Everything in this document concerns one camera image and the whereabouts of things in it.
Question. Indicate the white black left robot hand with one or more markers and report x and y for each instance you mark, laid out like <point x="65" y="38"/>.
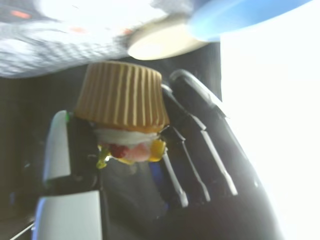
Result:
<point x="215" y="215"/>

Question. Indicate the toy cupcake with fruit topping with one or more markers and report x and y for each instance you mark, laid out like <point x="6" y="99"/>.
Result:
<point x="120" y="95"/>

